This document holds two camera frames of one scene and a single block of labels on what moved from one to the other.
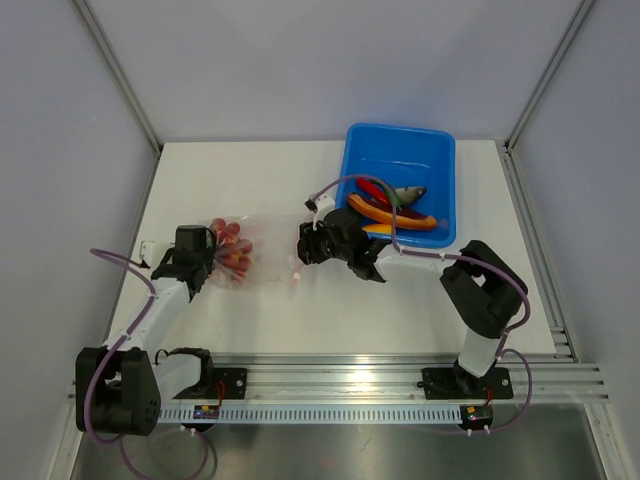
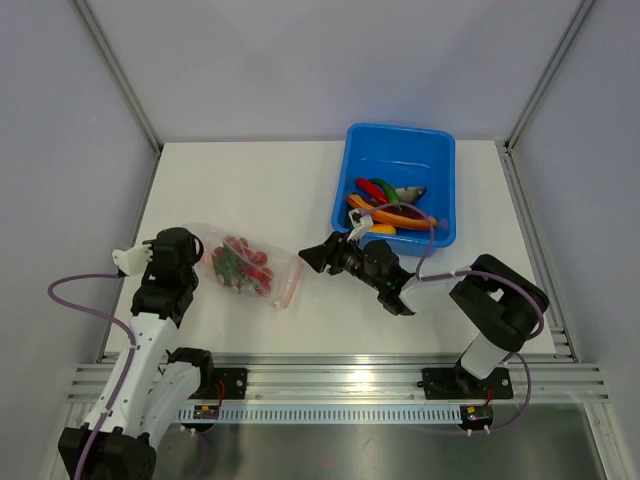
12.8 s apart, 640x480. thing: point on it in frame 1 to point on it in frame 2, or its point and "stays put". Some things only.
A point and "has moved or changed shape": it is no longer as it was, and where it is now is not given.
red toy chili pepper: x=373 y=189 stays put
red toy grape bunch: x=235 y=252 to x=259 y=276
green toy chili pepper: x=394 y=198 stays put
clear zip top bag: x=258 y=251 has moved or changed shape
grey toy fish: x=410 y=194 stays put
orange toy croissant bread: x=421 y=222 stays put
